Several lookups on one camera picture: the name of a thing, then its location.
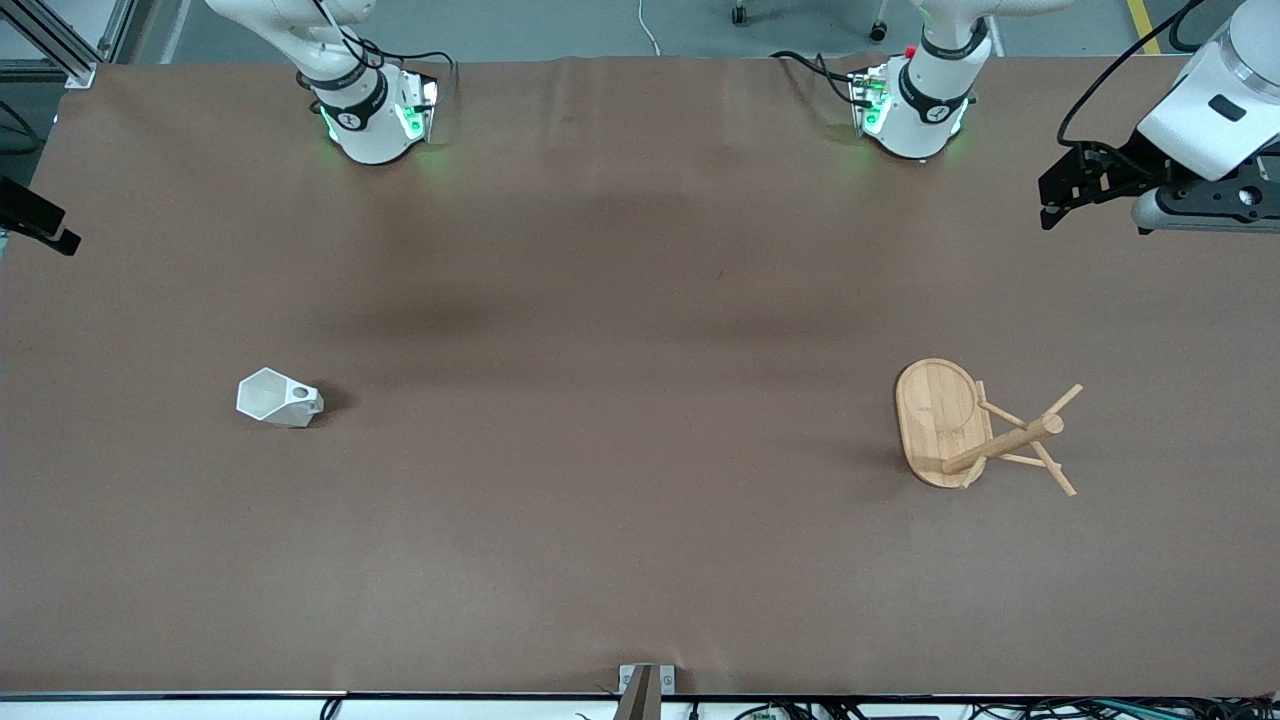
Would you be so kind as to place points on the brown table cover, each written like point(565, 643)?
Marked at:
point(640, 400)

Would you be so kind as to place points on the yellow floor tape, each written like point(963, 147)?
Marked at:
point(1142, 25)

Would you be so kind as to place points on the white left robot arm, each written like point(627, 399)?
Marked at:
point(925, 110)

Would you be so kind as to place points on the white faceted cup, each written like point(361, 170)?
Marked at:
point(270, 395)

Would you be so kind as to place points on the wooden cup rack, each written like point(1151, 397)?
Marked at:
point(935, 415)

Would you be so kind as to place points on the grey metal camera mount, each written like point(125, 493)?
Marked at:
point(646, 682)

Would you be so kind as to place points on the aluminium frame profile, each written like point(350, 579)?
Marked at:
point(70, 60)

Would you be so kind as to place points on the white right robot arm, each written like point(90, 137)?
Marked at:
point(365, 130)

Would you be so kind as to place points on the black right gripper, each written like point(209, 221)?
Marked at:
point(30, 218)

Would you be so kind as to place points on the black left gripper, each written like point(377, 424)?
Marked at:
point(1128, 162)

